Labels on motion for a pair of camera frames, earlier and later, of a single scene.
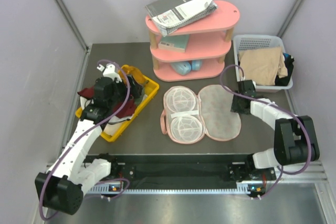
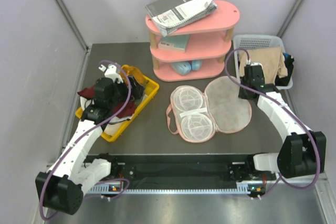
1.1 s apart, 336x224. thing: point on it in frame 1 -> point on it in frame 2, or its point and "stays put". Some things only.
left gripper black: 136,89 stays put
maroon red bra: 126,111 stays put
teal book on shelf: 176,42 stays put
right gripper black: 235,108 -> 242,95
